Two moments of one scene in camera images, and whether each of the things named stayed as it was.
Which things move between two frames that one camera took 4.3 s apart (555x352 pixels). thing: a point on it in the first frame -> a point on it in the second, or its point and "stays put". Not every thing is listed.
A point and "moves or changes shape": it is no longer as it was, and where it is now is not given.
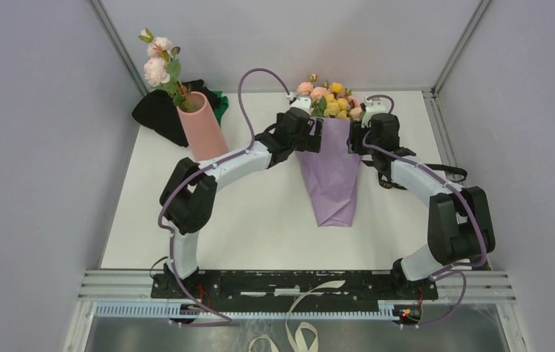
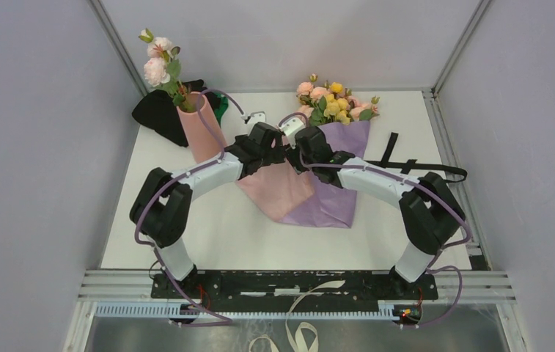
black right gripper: (353, 141) -> (293, 158)
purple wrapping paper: (331, 174) moves or changes shape
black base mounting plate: (290, 286) stays put
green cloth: (223, 104) stays put
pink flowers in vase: (161, 70) stays put
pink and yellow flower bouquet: (331, 100) stays put
